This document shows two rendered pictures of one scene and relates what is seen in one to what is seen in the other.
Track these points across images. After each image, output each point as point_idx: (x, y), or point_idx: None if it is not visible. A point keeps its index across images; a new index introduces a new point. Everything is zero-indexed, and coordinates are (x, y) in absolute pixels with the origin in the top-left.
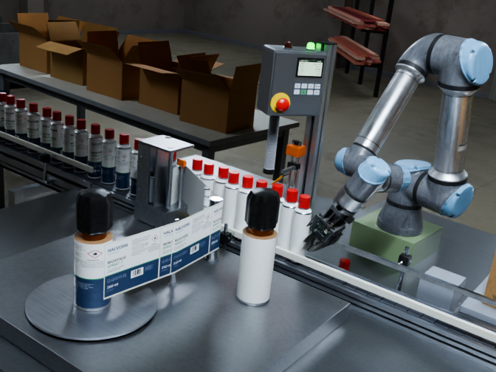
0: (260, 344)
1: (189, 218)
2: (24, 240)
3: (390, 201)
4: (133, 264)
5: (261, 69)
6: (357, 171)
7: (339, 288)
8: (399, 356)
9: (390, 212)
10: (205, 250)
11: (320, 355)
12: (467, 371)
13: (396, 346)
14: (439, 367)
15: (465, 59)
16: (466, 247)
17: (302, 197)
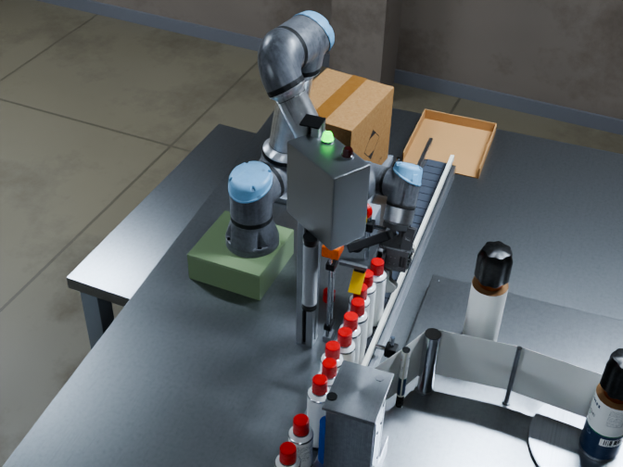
0: (549, 318)
1: (499, 344)
2: None
3: (264, 223)
4: (573, 391)
5: (337, 206)
6: (413, 185)
7: (407, 285)
8: (464, 254)
9: (269, 232)
10: (453, 372)
11: None
12: (455, 220)
13: (451, 256)
14: (463, 233)
15: (332, 35)
16: (204, 213)
17: (384, 262)
